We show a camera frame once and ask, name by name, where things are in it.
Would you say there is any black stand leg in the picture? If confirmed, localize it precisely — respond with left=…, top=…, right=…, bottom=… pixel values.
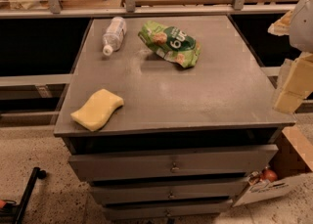
left=12, top=167, right=47, bottom=224

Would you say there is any bottom grey drawer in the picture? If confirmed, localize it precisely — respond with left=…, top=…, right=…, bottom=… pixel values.
left=104, top=200, right=233, bottom=220

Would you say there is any clear plastic water bottle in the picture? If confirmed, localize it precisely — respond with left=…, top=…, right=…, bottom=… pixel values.
left=102, top=17, right=127, bottom=56

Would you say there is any middle grey drawer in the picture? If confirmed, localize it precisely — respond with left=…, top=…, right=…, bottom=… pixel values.
left=91, top=178, right=246, bottom=205

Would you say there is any yellow sponge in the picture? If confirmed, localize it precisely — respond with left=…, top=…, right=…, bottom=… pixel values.
left=70, top=89, right=124, bottom=131

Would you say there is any cardboard box with items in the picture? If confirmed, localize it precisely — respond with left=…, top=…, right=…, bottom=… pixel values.
left=234, top=126, right=313, bottom=206

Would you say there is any top grey drawer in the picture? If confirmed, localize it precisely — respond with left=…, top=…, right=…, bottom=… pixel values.
left=68, top=144, right=278, bottom=181

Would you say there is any grey drawer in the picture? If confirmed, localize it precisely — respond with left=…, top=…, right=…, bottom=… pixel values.
left=68, top=144, right=278, bottom=181
left=104, top=200, right=233, bottom=220
left=91, top=178, right=246, bottom=205

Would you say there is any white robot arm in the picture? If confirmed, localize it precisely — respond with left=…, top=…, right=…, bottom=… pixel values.
left=268, top=0, right=313, bottom=113

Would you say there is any green rice chip bag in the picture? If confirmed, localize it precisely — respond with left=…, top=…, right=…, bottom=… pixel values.
left=138, top=21, right=201, bottom=68

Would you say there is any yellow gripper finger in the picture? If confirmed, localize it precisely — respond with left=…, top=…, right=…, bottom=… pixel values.
left=273, top=54, right=313, bottom=113
left=268, top=10, right=293, bottom=36

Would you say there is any grey drawer cabinet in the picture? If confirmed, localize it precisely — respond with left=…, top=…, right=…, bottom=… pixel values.
left=55, top=16, right=294, bottom=210

